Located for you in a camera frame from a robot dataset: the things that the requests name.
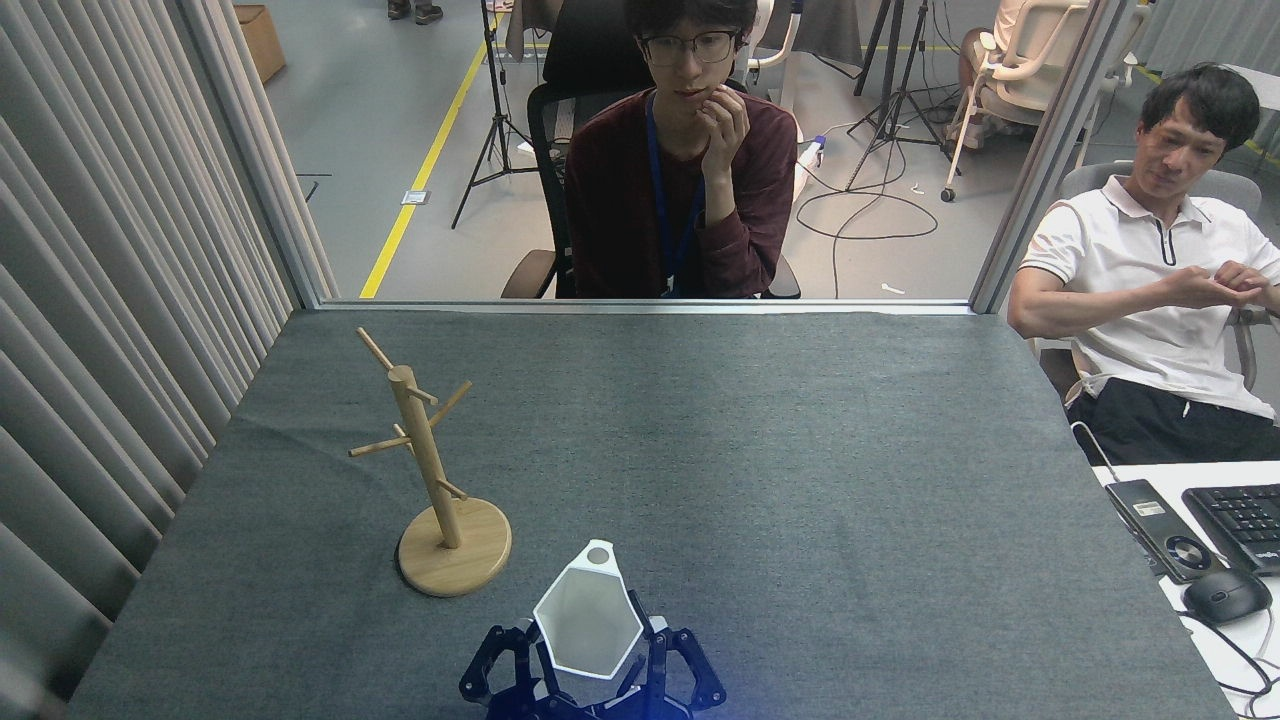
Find blue lanyard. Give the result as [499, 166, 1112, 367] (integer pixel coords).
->
[645, 92, 706, 298]

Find black handheld device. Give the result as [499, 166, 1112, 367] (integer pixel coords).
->
[1104, 479, 1226, 584]

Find black tripod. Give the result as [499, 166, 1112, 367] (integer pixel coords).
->
[452, 0, 541, 231]
[845, 0, 963, 193]

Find grey office chair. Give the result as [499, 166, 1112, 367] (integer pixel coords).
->
[1040, 160, 1280, 401]

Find cardboard box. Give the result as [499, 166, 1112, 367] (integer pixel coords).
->
[235, 4, 287, 85]

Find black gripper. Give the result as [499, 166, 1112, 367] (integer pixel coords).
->
[459, 615, 728, 720]

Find white office chair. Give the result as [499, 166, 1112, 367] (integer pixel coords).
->
[940, 0, 1101, 203]

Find black-framed glasses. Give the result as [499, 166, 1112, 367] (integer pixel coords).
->
[640, 30, 741, 67]

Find grey pleated curtain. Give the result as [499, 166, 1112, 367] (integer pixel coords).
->
[0, 0, 301, 720]
[1140, 0, 1280, 76]

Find person's right hand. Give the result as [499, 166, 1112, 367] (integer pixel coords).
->
[1165, 264, 1253, 312]

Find black office chair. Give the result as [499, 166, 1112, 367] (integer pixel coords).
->
[500, 0, 803, 300]

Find wooden cup rack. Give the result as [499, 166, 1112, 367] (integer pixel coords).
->
[348, 326, 513, 599]

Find silver table edge rail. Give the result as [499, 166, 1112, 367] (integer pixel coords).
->
[318, 298, 973, 316]

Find person's left hand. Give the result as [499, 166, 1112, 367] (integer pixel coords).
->
[1214, 259, 1280, 309]
[693, 85, 751, 153]

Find white hexagonal cup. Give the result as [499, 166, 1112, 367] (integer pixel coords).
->
[533, 541, 646, 681]

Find dark grey table cloth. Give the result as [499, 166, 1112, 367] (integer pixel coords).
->
[65, 308, 1236, 720]

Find white desk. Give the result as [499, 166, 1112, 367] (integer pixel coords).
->
[1090, 460, 1280, 720]

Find black computer mouse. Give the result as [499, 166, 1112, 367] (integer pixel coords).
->
[1182, 568, 1274, 626]

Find black keyboard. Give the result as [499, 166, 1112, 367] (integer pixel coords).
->
[1182, 484, 1280, 577]

